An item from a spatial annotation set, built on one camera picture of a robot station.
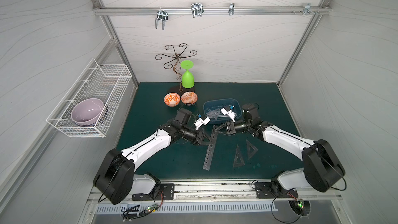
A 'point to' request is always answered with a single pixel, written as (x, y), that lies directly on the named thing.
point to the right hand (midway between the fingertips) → (215, 131)
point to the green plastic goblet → (187, 79)
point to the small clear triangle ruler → (255, 150)
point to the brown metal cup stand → (176, 57)
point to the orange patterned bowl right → (189, 98)
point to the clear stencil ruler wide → (214, 112)
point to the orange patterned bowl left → (172, 99)
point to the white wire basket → (107, 82)
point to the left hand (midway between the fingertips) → (213, 144)
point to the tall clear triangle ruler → (238, 160)
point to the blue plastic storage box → (212, 110)
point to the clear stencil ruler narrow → (210, 149)
